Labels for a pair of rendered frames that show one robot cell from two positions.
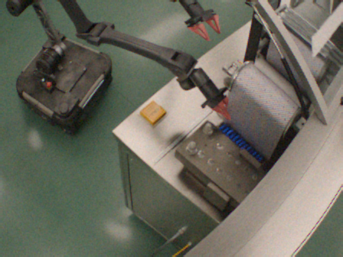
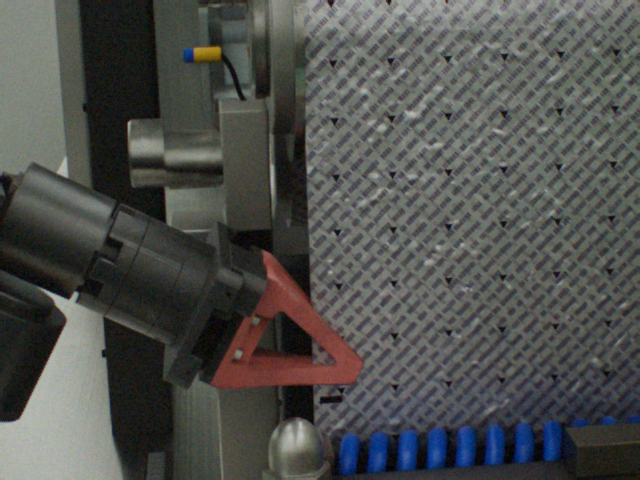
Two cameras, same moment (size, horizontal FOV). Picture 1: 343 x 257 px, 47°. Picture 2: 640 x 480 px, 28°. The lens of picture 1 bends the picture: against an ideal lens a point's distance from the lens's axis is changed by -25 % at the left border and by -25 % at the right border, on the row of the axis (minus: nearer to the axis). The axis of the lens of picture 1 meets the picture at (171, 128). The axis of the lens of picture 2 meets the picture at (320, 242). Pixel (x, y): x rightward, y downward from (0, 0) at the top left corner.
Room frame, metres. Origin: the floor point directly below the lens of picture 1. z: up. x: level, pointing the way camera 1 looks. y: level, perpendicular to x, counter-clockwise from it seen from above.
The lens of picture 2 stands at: (0.43, 0.25, 1.32)
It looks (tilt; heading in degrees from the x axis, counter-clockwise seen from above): 15 degrees down; 317
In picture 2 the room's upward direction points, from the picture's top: 2 degrees counter-clockwise
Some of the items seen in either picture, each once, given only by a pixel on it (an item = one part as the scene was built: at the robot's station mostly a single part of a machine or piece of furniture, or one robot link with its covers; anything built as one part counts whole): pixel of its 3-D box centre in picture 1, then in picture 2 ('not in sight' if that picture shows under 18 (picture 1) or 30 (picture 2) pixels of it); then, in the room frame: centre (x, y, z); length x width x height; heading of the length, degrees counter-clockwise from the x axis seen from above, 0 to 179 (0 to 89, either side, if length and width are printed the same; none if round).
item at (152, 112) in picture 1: (152, 112); not in sight; (0.97, 0.07, 0.91); 0.07 x 0.07 x 0.02; 52
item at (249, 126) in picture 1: (251, 129); (528, 283); (0.84, -0.27, 1.12); 0.23 x 0.01 x 0.18; 52
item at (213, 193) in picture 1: (216, 197); not in sight; (0.64, -0.18, 0.96); 0.10 x 0.03 x 0.11; 52
